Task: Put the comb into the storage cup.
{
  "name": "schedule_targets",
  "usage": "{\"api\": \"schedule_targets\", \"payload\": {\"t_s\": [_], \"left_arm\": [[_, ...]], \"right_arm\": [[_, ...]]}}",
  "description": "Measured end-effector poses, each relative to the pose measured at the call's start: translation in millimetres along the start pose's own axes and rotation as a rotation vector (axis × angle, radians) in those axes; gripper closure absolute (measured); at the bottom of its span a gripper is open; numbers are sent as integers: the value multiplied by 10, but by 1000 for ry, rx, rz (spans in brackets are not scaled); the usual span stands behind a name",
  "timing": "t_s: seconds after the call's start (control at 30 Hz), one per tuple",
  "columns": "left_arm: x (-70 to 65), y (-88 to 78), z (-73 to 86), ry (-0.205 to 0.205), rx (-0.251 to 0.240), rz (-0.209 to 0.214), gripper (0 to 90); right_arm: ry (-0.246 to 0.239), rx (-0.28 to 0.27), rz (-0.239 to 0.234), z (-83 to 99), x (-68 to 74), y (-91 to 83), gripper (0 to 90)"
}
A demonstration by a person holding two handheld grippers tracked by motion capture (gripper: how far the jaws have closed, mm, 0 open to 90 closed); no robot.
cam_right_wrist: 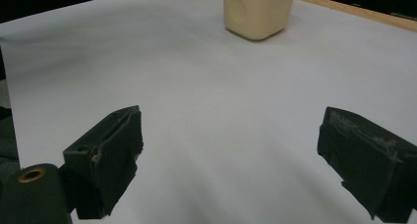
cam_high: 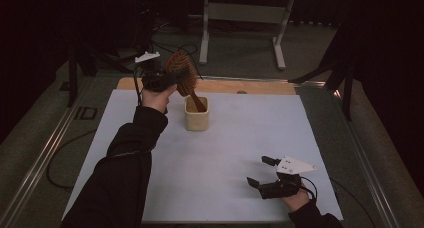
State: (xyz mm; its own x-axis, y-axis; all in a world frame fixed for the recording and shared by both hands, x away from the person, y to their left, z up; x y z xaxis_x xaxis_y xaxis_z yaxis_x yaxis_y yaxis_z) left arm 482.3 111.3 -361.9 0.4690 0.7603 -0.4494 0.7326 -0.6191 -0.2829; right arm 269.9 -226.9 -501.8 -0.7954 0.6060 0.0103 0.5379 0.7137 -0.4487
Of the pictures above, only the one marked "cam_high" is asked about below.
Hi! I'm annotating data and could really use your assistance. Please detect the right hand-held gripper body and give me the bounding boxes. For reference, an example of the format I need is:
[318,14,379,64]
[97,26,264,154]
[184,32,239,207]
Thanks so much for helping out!
[258,156,318,200]

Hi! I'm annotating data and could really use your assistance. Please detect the cream square cup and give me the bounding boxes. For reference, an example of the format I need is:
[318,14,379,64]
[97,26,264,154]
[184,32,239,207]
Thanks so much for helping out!
[184,95,210,132]

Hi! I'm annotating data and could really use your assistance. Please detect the black cable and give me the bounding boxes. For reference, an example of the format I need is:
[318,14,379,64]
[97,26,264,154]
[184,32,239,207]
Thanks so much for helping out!
[329,177,378,228]
[46,129,98,191]

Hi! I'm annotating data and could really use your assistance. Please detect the left hand-held gripper cable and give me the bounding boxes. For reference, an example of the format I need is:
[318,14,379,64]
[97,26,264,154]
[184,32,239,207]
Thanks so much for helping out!
[132,67,144,107]

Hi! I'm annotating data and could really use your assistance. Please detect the brown wooden hairbrush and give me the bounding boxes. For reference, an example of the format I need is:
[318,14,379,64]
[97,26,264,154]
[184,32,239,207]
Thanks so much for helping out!
[164,51,208,113]

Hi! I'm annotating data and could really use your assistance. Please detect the black floor cables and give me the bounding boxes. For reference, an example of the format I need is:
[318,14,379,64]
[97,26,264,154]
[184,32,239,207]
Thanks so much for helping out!
[139,19,205,81]

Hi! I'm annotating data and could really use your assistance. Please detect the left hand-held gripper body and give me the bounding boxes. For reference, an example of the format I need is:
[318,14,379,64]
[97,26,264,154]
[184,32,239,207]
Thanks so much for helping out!
[134,51,178,93]

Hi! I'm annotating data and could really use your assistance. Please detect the hand-held gripper cable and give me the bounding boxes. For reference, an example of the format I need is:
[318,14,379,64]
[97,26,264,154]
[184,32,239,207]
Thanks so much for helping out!
[299,176,318,202]
[132,67,144,107]

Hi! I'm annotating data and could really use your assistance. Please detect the person's left hand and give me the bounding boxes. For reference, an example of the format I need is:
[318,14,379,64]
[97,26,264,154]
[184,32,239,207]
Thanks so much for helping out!
[141,83,178,115]

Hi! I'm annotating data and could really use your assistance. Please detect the white table sheet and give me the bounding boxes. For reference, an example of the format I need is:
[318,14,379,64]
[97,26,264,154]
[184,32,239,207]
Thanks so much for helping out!
[61,88,344,223]

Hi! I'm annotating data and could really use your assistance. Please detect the right hand-held gripper cable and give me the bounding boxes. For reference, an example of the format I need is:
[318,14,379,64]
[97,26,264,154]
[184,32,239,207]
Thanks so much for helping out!
[299,176,318,202]

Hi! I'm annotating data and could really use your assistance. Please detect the white metal stand frame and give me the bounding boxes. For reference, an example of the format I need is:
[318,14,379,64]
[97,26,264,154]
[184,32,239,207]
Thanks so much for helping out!
[198,0,297,71]

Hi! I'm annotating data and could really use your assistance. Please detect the person's right hand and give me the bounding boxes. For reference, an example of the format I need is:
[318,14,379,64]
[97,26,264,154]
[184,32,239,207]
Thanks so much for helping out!
[281,188,311,213]

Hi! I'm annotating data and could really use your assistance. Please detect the black tripod stand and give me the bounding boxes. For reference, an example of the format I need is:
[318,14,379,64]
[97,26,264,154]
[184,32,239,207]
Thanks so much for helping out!
[66,42,138,108]
[288,19,357,122]

